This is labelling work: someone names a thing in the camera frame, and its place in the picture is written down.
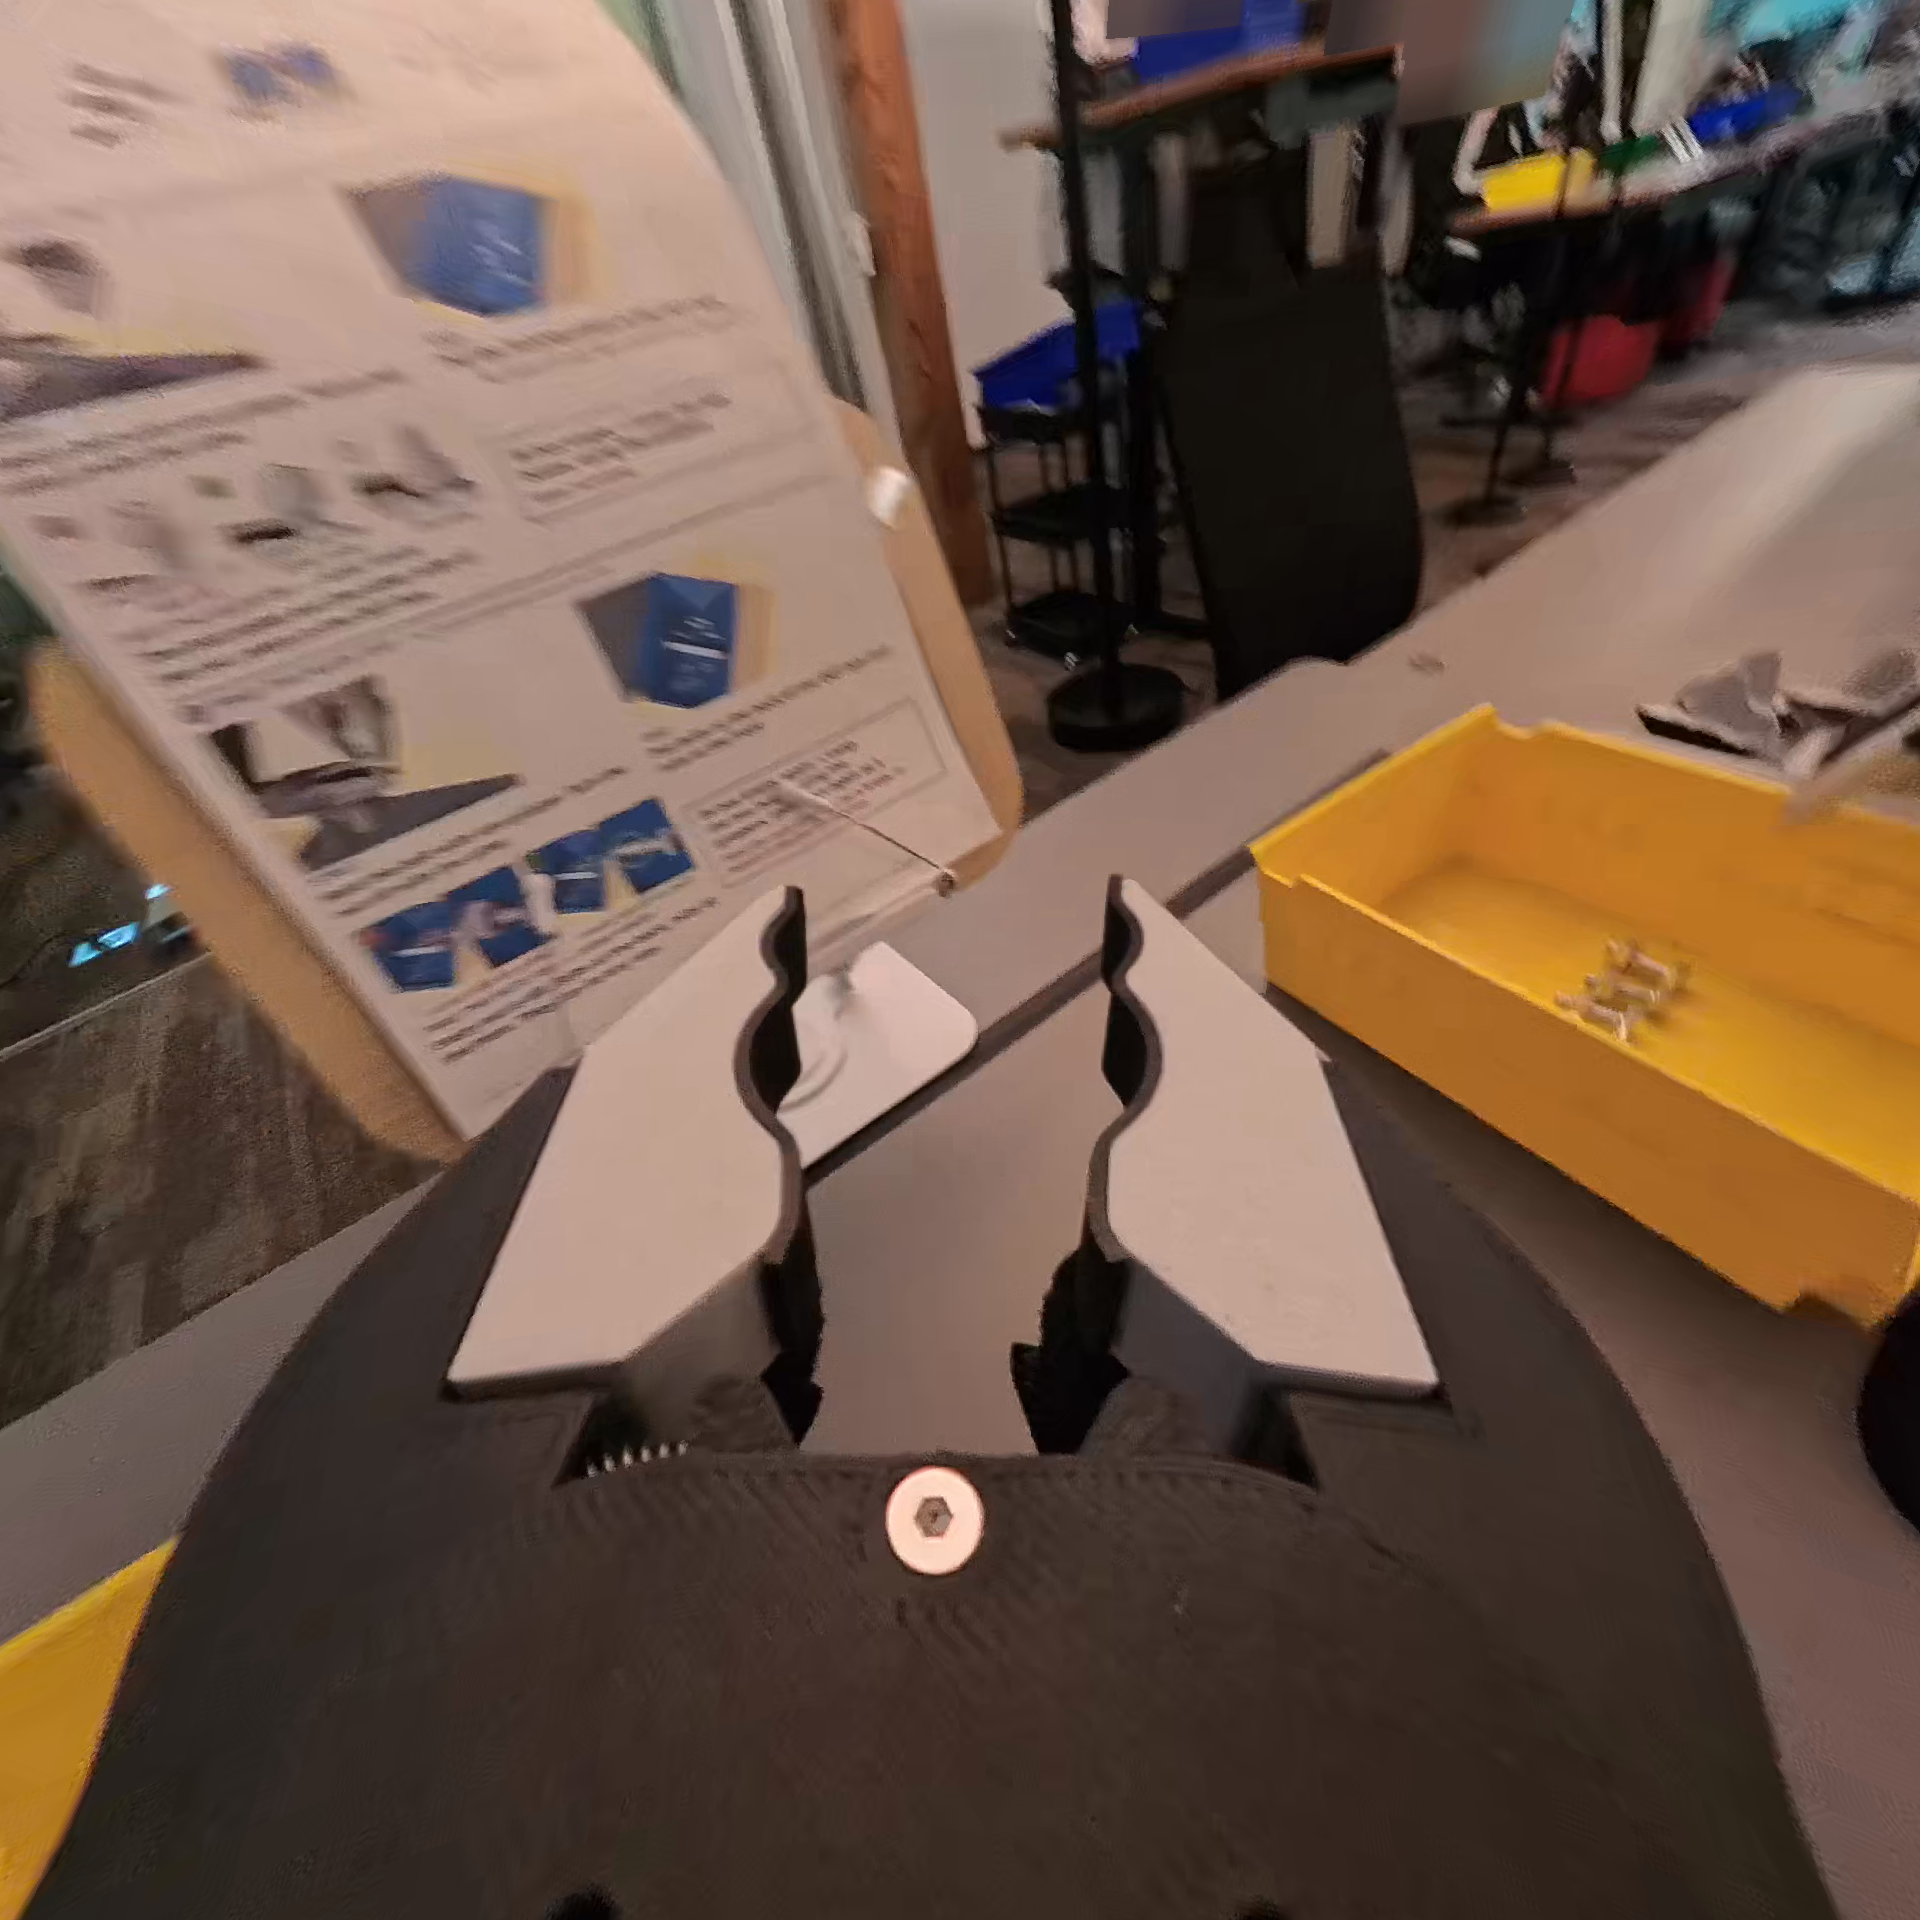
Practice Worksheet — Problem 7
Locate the black wrist rest pad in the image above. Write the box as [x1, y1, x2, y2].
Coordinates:
[1857, 1320, 1920, 1532]

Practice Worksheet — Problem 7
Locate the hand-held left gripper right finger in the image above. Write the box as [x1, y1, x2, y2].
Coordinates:
[1012, 877, 1443, 1457]

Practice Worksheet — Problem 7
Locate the black pole stand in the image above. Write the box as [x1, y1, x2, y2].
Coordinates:
[1046, 0, 1192, 755]

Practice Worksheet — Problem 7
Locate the white stand base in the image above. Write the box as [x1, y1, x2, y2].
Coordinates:
[774, 943, 982, 1173]

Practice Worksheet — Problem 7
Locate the black mesh chair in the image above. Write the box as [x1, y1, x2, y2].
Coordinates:
[1162, 224, 1426, 704]

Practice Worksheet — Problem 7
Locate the blue storage bin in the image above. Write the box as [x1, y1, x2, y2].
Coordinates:
[971, 297, 1146, 413]

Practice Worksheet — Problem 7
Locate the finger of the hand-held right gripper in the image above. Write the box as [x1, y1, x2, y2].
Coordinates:
[1776, 644, 1920, 825]
[1634, 650, 1794, 757]

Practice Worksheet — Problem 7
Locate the printed instruction sheet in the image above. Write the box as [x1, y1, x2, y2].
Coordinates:
[0, 0, 1004, 1135]

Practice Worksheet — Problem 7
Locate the yellow plastic bin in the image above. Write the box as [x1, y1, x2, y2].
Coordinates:
[1252, 704, 1920, 1325]
[0, 1544, 179, 1883]

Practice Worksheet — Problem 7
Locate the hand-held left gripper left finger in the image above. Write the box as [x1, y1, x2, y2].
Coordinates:
[448, 884, 825, 1450]

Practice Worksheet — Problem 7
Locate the instruction sheet on stand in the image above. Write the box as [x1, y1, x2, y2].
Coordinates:
[30, 0, 1025, 1163]

